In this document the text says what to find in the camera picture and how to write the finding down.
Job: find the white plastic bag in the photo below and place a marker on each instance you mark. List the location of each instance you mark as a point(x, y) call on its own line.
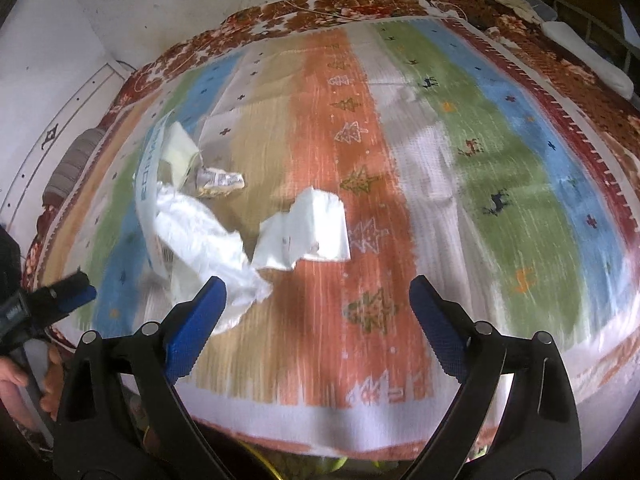
point(200, 230)

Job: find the white crumpled cloth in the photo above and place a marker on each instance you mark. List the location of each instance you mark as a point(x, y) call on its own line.
point(515, 2)

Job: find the pale yellow plastic bag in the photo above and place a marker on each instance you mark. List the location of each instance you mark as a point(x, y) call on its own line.
point(177, 152)

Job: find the small clear wrapper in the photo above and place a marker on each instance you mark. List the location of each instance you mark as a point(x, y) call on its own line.
point(220, 180)

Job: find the white paper wrapper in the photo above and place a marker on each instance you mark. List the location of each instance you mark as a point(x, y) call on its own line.
point(320, 225)

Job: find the person's left hand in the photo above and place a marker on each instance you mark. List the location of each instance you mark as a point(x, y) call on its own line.
point(50, 380)

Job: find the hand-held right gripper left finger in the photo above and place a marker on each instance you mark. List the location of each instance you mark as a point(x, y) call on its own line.
point(195, 332)

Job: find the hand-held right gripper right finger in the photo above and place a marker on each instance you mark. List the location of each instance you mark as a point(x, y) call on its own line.
point(440, 332)

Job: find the colourful striped woven mat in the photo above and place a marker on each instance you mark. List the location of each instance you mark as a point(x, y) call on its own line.
point(320, 110)

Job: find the grey striped pillow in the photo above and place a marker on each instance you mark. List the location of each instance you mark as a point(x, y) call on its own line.
point(72, 170)

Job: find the white strip with blue print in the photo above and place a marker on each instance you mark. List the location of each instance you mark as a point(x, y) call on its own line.
point(147, 170)

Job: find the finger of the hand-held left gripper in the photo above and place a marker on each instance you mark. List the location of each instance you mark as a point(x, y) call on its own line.
point(75, 294)

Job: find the brown floral blanket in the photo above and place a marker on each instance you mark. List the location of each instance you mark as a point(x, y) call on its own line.
point(350, 2)

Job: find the white pillow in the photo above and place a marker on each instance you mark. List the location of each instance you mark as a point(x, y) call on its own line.
point(590, 55)

